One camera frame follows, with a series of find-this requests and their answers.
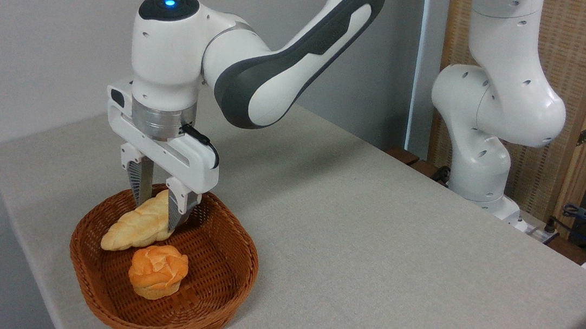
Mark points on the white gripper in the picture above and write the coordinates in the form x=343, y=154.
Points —
x=189, y=167

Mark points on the long braided bread loaf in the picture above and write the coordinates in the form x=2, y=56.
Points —
x=139, y=227

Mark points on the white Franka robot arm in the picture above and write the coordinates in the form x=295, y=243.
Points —
x=167, y=64

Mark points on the round orange bread roll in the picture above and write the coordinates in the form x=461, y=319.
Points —
x=157, y=271

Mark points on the brown wicker basket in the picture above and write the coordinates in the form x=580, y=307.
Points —
x=217, y=265

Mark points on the white vertical wall trim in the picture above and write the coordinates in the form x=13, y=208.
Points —
x=418, y=63

